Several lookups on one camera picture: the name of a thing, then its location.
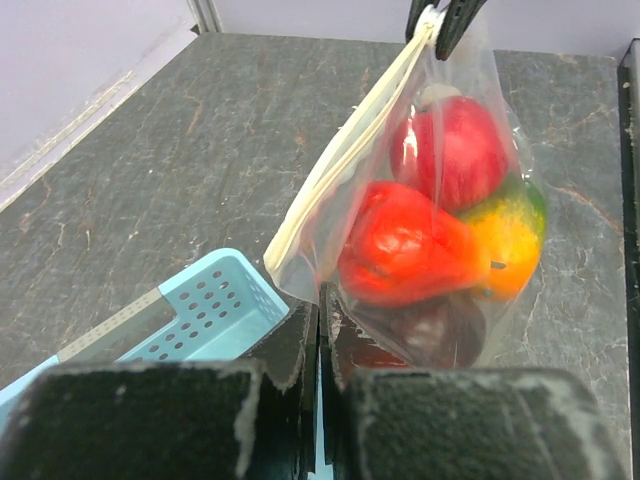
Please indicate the aluminium frame rail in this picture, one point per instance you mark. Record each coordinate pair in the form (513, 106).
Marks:
(206, 16)

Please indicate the red fake apple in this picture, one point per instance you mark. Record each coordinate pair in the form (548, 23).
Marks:
(452, 153)

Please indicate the clear polka dot zip bag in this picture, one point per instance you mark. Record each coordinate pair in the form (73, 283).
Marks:
(303, 254)

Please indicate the green orange fake mango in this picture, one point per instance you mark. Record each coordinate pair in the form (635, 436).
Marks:
(511, 223)

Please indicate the light blue plastic basket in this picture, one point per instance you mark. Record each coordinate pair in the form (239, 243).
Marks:
(215, 309)

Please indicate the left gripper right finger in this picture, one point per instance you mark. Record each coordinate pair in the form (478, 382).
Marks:
(383, 420)

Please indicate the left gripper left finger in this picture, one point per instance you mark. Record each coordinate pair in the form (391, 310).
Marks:
(250, 418)

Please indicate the dark purple fake fruit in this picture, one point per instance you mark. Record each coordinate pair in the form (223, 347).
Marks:
(441, 332)

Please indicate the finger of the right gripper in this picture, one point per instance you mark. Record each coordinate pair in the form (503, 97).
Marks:
(416, 9)
(458, 17)

